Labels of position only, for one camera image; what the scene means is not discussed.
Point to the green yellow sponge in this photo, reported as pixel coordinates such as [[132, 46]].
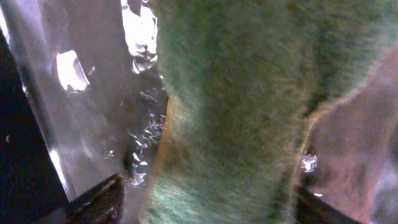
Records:
[[269, 96]]

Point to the black plastic tray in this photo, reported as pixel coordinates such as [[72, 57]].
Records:
[[90, 72]]

